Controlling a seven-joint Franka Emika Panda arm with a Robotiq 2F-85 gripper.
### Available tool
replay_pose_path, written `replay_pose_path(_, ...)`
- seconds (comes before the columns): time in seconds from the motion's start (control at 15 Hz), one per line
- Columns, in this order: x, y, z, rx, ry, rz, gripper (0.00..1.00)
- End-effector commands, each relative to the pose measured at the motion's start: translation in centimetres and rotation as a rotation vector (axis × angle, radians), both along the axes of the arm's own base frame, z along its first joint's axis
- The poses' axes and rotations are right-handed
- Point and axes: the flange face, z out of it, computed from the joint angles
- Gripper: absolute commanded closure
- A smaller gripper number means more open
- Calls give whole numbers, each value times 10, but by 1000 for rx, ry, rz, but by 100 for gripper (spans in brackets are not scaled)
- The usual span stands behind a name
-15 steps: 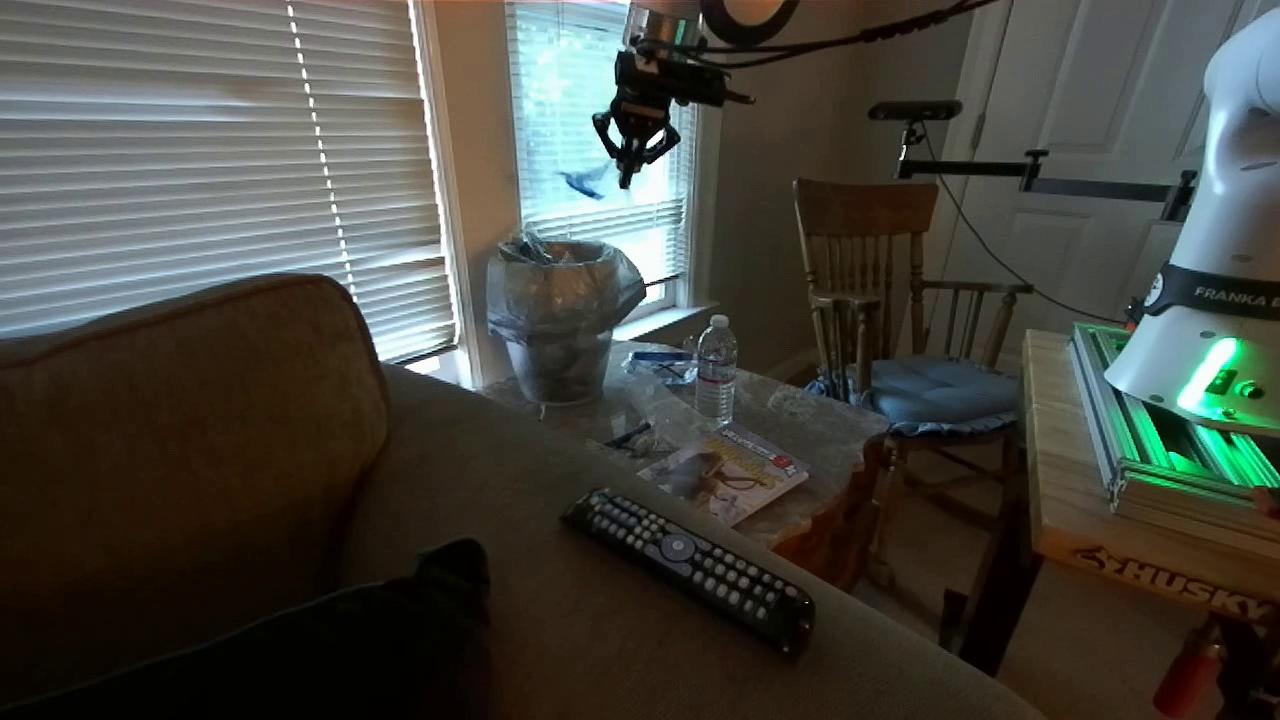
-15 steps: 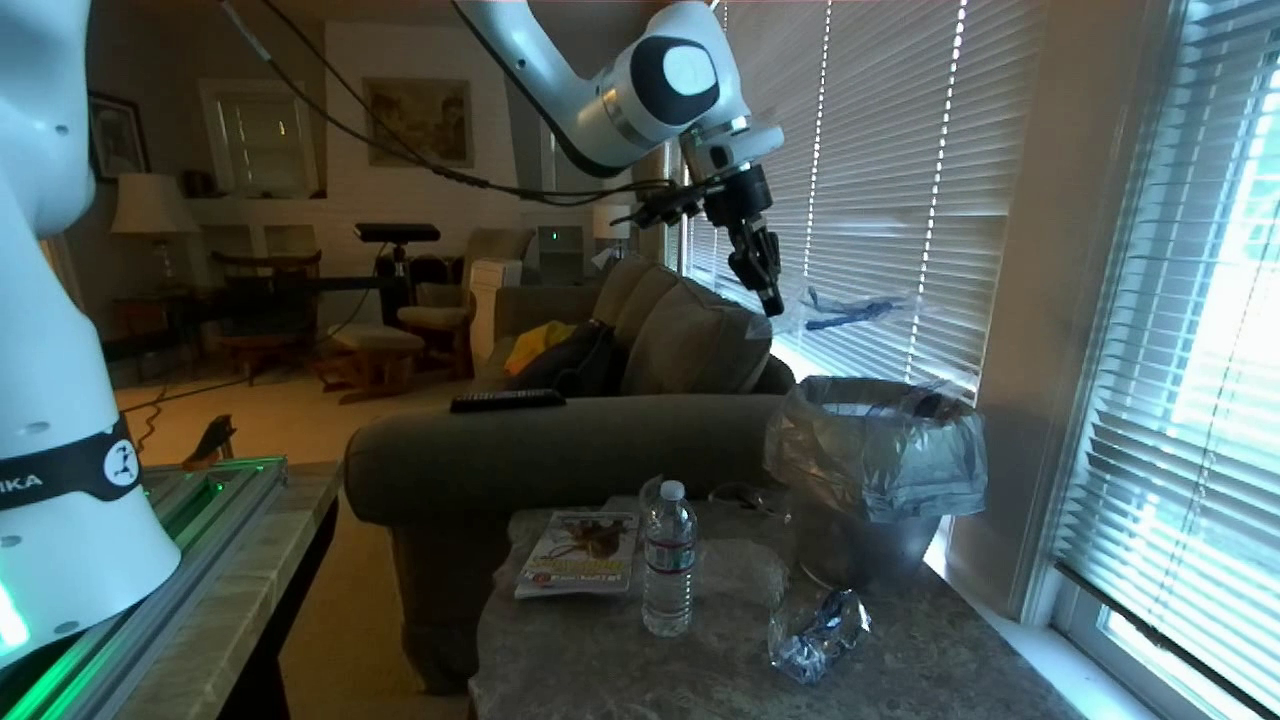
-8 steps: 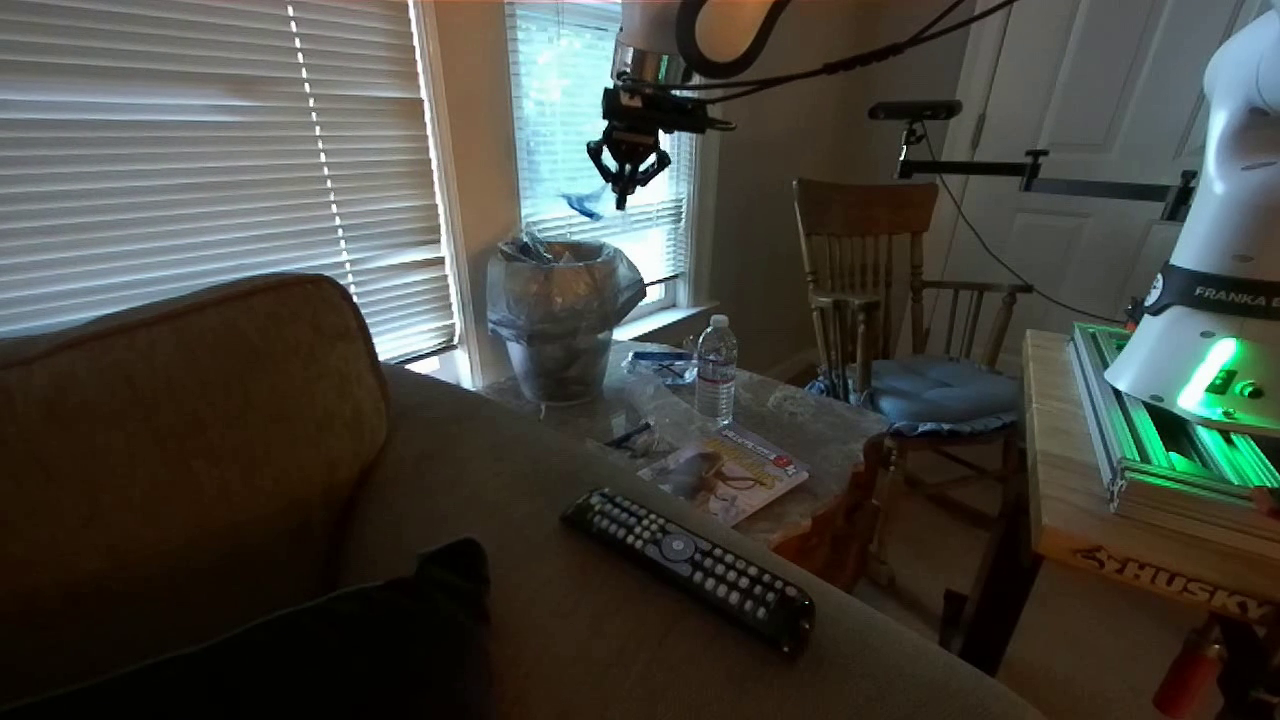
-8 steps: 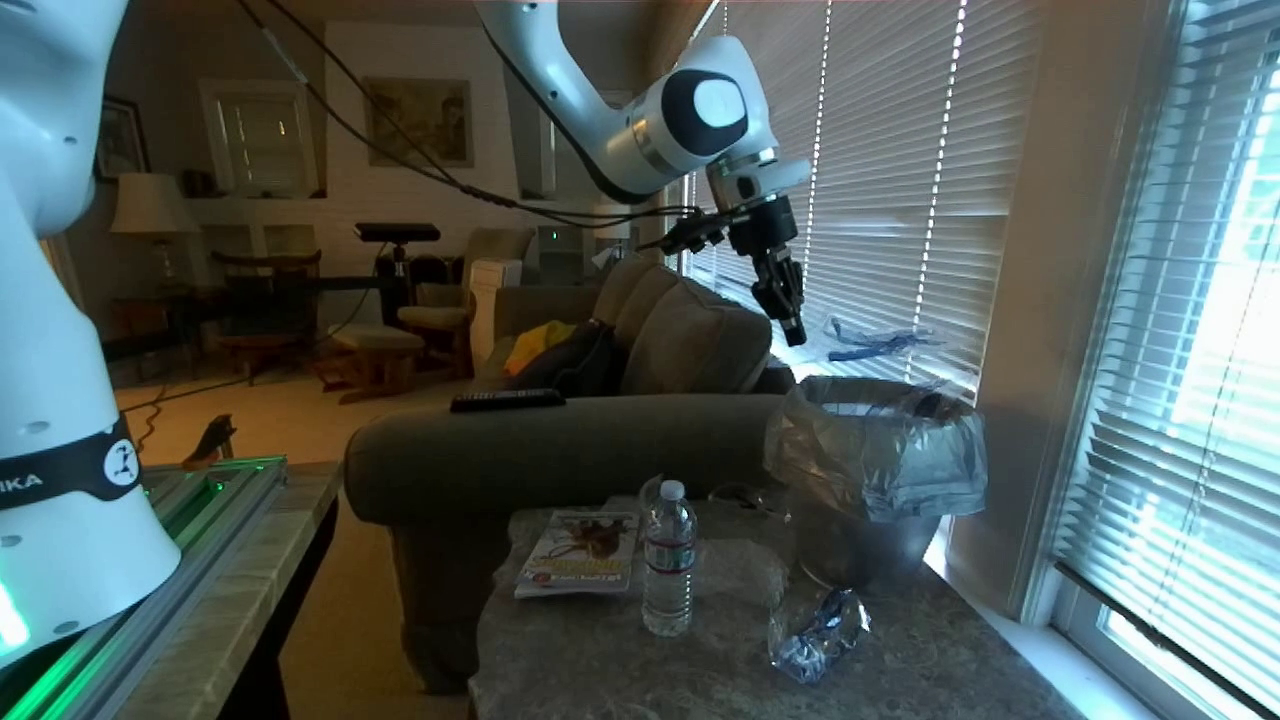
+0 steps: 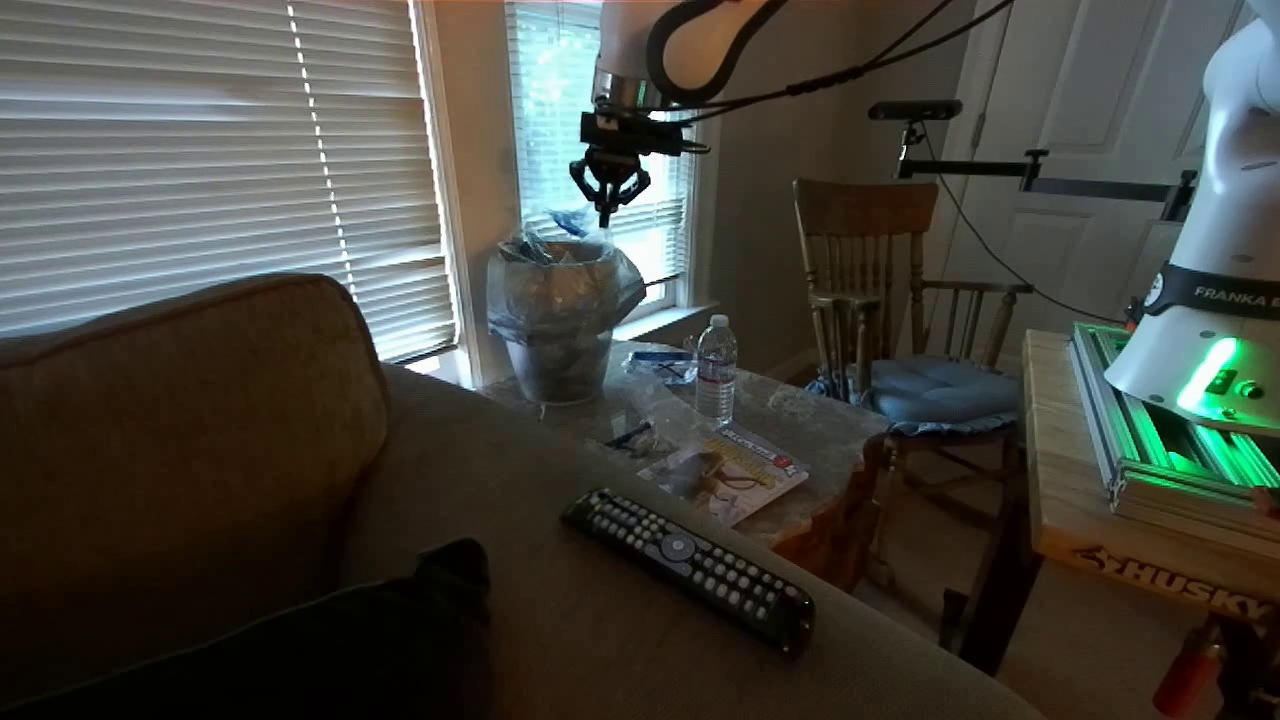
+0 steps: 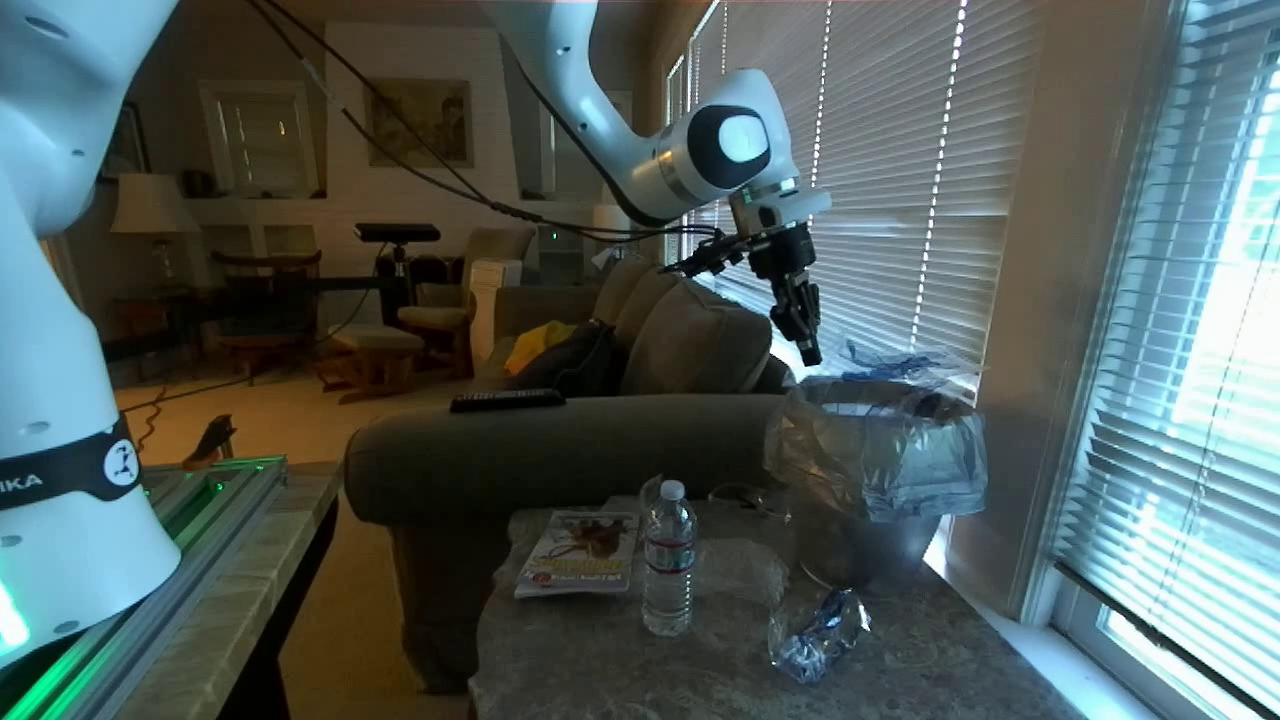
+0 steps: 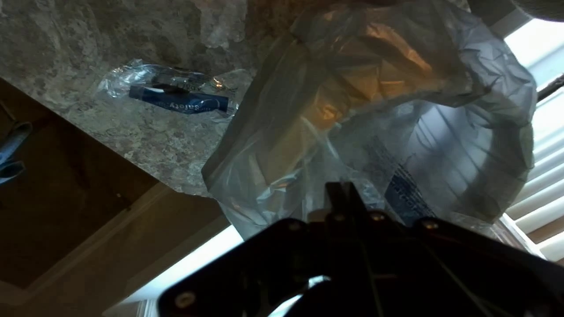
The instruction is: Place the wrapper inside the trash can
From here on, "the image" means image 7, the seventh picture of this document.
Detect translucent grey trash liner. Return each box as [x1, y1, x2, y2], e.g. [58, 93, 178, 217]
[201, 0, 539, 239]

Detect blue chair cushion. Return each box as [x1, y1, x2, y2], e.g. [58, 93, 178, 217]
[0, 120, 35, 187]

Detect narrow white window blinds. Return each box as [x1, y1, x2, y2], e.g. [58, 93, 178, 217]
[502, 16, 564, 262]

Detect clear crinkly plastic wrapper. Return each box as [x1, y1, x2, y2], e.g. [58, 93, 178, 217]
[351, 166, 440, 229]

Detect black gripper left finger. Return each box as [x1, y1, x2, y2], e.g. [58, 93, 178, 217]
[324, 180, 347, 225]

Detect blue and clear wrapper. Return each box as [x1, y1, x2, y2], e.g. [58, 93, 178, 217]
[95, 60, 239, 120]

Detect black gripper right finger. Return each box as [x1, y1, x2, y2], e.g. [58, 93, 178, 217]
[343, 181, 368, 225]

